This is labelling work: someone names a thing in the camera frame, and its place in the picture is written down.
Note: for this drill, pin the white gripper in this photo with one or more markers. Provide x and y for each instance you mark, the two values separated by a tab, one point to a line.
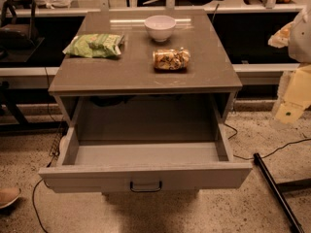
301	39

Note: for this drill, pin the orange patterned can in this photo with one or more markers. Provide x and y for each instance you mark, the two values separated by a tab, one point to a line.
171	59

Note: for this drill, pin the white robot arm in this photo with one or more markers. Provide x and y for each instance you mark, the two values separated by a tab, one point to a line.
303	13

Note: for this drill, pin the open grey top drawer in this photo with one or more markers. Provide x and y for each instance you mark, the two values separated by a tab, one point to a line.
179	140

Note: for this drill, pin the grey cabinet with glossy top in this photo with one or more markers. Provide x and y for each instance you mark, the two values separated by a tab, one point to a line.
209	71

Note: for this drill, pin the black metal floor bar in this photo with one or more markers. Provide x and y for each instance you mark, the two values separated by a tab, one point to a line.
279	189

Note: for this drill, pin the white bowl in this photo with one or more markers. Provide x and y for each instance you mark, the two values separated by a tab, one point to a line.
160	28

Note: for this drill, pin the green chip bag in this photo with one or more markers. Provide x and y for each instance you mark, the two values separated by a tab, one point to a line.
95	46

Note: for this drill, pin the dark chair on left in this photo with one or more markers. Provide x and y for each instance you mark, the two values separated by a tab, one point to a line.
18	41

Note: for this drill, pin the tan shoe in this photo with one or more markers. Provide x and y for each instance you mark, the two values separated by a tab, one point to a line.
8	196

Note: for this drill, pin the black drawer handle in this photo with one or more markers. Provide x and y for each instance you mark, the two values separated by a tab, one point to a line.
145	187

